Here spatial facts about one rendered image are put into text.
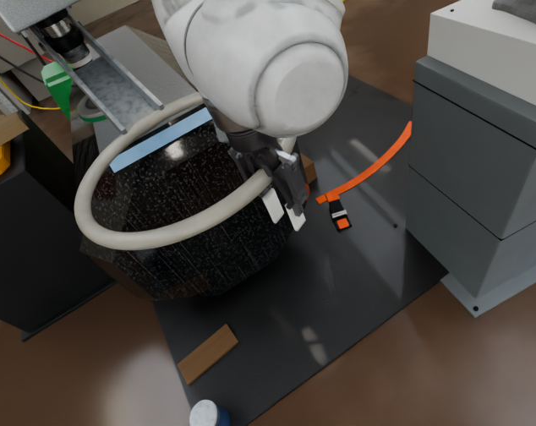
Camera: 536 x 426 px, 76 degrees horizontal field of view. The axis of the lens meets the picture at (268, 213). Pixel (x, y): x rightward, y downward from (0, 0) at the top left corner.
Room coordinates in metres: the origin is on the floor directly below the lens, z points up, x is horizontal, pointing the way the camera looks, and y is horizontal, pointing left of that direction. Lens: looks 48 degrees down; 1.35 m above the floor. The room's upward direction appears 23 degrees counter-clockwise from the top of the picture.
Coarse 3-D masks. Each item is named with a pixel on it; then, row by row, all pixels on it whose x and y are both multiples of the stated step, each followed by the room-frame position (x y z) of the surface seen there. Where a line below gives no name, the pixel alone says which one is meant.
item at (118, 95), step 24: (72, 24) 1.29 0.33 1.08; (48, 48) 1.18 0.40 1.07; (96, 48) 1.15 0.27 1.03; (72, 72) 1.05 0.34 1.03; (96, 72) 1.09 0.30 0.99; (120, 72) 1.03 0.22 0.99; (96, 96) 0.99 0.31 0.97; (120, 96) 0.97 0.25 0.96; (144, 96) 0.92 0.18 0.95; (120, 120) 0.88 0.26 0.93
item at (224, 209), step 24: (192, 96) 0.83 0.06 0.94; (144, 120) 0.82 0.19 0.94; (120, 144) 0.77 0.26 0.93; (288, 144) 0.47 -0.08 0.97; (96, 168) 0.70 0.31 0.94; (240, 192) 0.40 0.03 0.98; (192, 216) 0.39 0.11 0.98; (216, 216) 0.37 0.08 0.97; (96, 240) 0.45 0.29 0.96; (120, 240) 0.41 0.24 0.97; (144, 240) 0.39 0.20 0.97; (168, 240) 0.38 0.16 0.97
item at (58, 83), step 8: (32, 48) 2.95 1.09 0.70; (40, 56) 2.95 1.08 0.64; (48, 64) 2.89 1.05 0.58; (56, 64) 2.84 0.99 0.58; (48, 72) 2.81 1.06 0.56; (56, 72) 2.79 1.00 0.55; (64, 72) 2.77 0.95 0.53; (48, 80) 2.77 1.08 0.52; (56, 80) 2.76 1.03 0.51; (64, 80) 2.74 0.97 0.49; (48, 88) 2.77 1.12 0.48; (56, 88) 2.74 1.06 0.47; (64, 88) 2.73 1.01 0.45; (56, 96) 2.72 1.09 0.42; (64, 96) 2.71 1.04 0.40; (64, 104) 2.70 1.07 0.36; (64, 112) 2.71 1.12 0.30
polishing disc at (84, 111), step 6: (84, 96) 1.28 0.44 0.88; (84, 102) 1.23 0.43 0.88; (90, 102) 1.21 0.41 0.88; (78, 108) 1.21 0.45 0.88; (84, 108) 1.19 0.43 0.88; (90, 108) 1.16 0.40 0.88; (96, 108) 1.15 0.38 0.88; (84, 114) 1.14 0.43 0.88; (90, 114) 1.12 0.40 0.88; (96, 114) 1.11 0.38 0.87; (102, 114) 1.11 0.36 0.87
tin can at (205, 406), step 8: (208, 400) 0.41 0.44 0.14; (200, 408) 0.39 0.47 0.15; (208, 408) 0.38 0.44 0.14; (216, 408) 0.37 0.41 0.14; (192, 416) 0.38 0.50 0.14; (200, 416) 0.37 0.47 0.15; (208, 416) 0.36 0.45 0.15; (216, 416) 0.35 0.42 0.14; (224, 416) 0.36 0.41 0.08; (192, 424) 0.36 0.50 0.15; (200, 424) 0.35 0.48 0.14; (208, 424) 0.34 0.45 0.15; (216, 424) 0.33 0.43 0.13; (224, 424) 0.34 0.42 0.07
